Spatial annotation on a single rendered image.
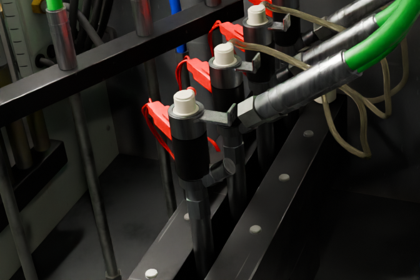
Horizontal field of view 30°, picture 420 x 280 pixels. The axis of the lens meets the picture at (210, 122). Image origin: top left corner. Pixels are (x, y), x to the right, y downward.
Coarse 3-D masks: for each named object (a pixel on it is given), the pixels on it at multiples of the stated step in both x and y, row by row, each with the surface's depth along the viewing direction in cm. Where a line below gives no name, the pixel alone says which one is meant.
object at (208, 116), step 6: (204, 114) 59; (210, 114) 59; (216, 114) 59; (222, 114) 59; (198, 120) 59; (204, 120) 59; (210, 120) 58; (216, 120) 58; (222, 120) 58; (234, 120) 59
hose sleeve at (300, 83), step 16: (320, 64) 52; (336, 64) 51; (288, 80) 54; (304, 80) 53; (320, 80) 52; (336, 80) 52; (272, 96) 55; (288, 96) 54; (304, 96) 54; (272, 112) 55
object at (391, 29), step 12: (408, 0) 47; (396, 12) 48; (408, 12) 47; (384, 24) 49; (396, 24) 48; (408, 24) 48; (372, 36) 50; (384, 36) 49; (396, 36) 49; (360, 48) 50; (372, 48) 50; (384, 48) 50; (348, 60) 51; (360, 60) 50
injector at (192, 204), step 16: (176, 128) 59; (192, 128) 59; (176, 144) 60; (192, 144) 60; (176, 160) 61; (192, 160) 60; (208, 160) 61; (224, 160) 61; (192, 176) 61; (208, 176) 61; (224, 176) 61; (192, 192) 63; (192, 208) 64; (208, 208) 64; (192, 224) 65; (208, 224) 65; (192, 240) 66; (208, 240) 65; (208, 256) 66
